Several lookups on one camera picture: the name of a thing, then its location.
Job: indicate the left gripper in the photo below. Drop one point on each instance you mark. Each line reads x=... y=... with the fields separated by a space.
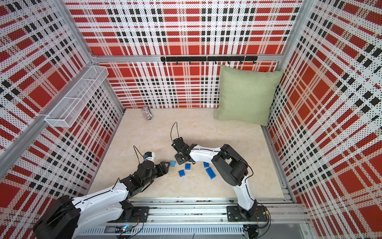
x=158 y=167

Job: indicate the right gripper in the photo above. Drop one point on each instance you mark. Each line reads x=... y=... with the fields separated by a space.
x=179 y=161

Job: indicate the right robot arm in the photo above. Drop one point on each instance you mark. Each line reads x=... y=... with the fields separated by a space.
x=231 y=166

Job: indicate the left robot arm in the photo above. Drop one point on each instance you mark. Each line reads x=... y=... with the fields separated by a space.
x=68 y=217

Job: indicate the blue long lego brick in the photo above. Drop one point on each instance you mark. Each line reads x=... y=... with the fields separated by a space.
x=210 y=173

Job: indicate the metal can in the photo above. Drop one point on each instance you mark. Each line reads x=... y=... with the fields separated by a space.
x=146 y=113

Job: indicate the green circuit board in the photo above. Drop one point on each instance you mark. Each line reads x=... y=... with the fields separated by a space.
x=123 y=229

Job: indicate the green pillow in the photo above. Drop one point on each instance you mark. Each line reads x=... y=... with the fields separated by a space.
x=246 y=95

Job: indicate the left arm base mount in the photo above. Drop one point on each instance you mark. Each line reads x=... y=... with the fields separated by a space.
x=133 y=215

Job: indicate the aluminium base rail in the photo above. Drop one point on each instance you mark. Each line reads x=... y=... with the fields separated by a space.
x=200 y=218

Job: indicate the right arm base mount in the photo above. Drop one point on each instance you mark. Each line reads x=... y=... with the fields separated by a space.
x=237 y=214

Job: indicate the black hook rail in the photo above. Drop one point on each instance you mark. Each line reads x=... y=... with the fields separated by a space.
x=208 y=58

